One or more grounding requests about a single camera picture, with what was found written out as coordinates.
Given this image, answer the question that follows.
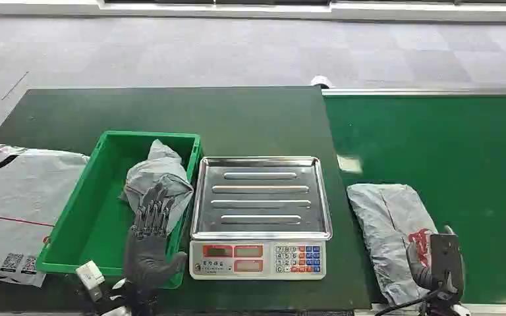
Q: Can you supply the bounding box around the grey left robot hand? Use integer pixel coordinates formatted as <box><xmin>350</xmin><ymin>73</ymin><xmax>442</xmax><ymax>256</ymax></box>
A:
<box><xmin>124</xmin><ymin>183</ymin><xmax>189</xmax><ymax>292</ymax></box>

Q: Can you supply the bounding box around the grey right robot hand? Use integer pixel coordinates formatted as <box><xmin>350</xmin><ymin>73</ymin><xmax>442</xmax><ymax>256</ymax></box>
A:
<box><xmin>405</xmin><ymin>225</ymin><xmax>466</xmax><ymax>298</ymax></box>

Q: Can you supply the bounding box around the green plastic crate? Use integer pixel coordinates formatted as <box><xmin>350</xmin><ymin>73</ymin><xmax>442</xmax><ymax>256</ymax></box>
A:
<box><xmin>36</xmin><ymin>130</ymin><xmax>203</xmax><ymax>290</ymax></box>

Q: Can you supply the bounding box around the grey parcel bag red print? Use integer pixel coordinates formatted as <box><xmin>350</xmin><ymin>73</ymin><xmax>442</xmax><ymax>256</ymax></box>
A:
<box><xmin>347</xmin><ymin>183</ymin><xmax>440</xmax><ymax>306</ymax></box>

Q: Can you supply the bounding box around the green conveyor belt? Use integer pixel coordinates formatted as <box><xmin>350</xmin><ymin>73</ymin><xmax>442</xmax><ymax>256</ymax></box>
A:
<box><xmin>322</xmin><ymin>88</ymin><xmax>506</xmax><ymax>306</ymax></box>

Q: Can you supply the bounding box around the electronic scale with steel tray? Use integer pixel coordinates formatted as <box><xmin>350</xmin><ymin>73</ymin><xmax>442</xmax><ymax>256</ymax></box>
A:
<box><xmin>188</xmin><ymin>156</ymin><xmax>334</xmax><ymax>281</ymax></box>

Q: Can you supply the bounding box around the large white printed parcel bag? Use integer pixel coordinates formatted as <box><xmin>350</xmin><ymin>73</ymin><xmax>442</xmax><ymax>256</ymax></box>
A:
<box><xmin>0</xmin><ymin>144</ymin><xmax>91</xmax><ymax>288</ymax></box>

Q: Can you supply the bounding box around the white round object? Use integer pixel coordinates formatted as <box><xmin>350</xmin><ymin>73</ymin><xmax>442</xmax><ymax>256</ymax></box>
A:
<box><xmin>310</xmin><ymin>75</ymin><xmax>334</xmax><ymax>90</ymax></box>

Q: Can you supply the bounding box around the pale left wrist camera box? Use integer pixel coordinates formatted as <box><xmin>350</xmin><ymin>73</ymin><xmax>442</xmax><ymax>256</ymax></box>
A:
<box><xmin>75</xmin><ymin>261</ymin><xmax>106</xmax><ymax>302</ymax></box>

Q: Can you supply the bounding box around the black cable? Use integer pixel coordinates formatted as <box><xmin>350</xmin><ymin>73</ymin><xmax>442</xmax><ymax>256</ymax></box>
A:
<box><xmin>374</xmin><ymin>291</ymin><xmax>439</xmax><ymax>316</ymax></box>

